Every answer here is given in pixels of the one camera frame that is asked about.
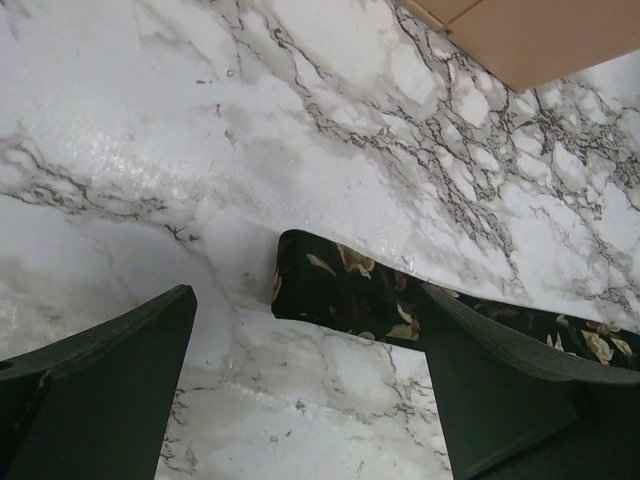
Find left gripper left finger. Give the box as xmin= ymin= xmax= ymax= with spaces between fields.
xmin=1 ymin=285 xmax=196 ymax=479

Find black floral necktie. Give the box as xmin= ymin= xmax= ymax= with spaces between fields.
xmin=271 ymin=230 xmax=639 ymax=371

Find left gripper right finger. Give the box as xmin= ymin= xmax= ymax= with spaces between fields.
xmin=421 ymin=284 xmax=639 ymax=479

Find orange plastic file organizer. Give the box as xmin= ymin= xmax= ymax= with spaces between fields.
xmin=399 ymin=0 xmax=639 ymax=92

